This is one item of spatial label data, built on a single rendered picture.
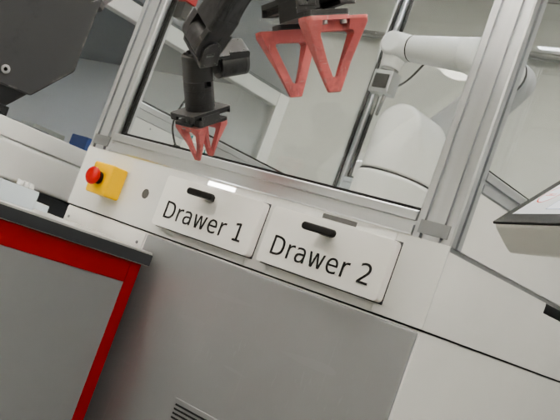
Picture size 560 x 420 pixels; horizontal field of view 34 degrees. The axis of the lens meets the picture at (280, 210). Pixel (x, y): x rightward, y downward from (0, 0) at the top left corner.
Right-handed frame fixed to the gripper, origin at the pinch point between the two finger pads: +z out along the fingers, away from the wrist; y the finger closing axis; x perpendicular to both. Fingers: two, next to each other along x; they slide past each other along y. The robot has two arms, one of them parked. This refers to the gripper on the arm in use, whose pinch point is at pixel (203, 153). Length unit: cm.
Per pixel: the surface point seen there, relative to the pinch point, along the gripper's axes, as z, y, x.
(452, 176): -2, 12, -49
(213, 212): 12.7, 1.3, -0.1
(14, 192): 4.7, -27.9, 24.1
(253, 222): 12.0, 1.4, -11.3
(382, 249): 9.6, 1.8, -41.6
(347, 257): 12.4, 0.1, -35.1
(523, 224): -11, -19, -78
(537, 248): -9, -19, -80
